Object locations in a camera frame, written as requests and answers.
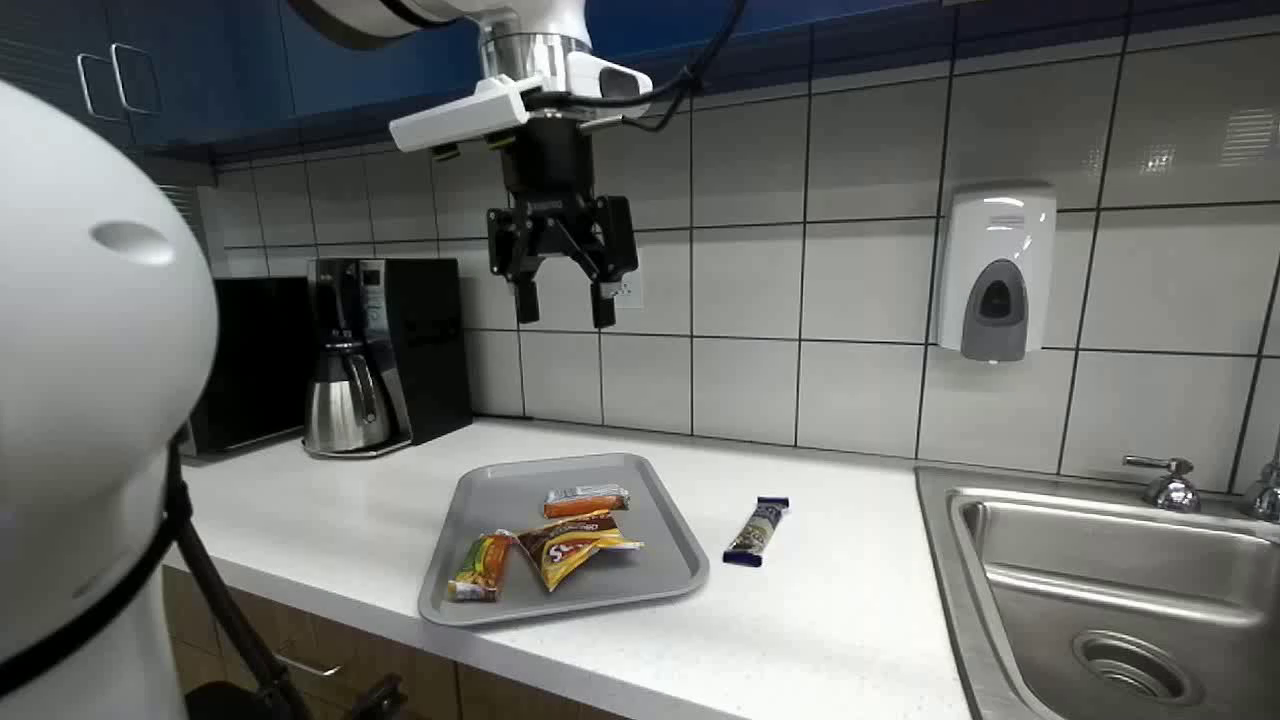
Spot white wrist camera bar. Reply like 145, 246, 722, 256
384, 71, 537, 156

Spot wooden lower cabinets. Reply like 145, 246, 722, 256
163, 565, 633, 720

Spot chrome sink faucet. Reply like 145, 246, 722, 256
1122, 438, 1280, 527

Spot dark blue snack bar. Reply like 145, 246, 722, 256
722, 493, 793, 573

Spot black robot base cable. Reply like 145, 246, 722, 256
0, 438, 314, 720

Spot silver drawer handle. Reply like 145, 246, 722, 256
272, 650, 343, 685

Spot silver upper cabinet handle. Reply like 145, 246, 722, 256
72, 49, 104, 122
108, 41, 153, 115

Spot white wall soap dispenser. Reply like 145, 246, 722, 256
933, 184, 1062, 369

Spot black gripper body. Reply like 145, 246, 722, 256
499, 115, 599, 256

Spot black coffee maker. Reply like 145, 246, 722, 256
314, 256, 478, 457

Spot brown yellow Fritos chip bag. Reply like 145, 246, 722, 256
515, 510, 650, 596

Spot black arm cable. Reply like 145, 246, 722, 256
533, 0, 752, 138

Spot stainless steel sink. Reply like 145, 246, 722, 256
913, 464, 1280, 720

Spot small yellow green snack packet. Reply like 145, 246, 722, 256
443, 523, 522, 610

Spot blue upper cabinets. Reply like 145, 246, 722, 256
0, 0, 1280, 167

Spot stainless steel coffee carafe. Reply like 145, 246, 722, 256
299, 332, 403, 460

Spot small orange white snack packet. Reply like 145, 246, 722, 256
540, 483, 636, 523

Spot grey plastic tray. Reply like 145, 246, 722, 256
416, 448, 714, 634

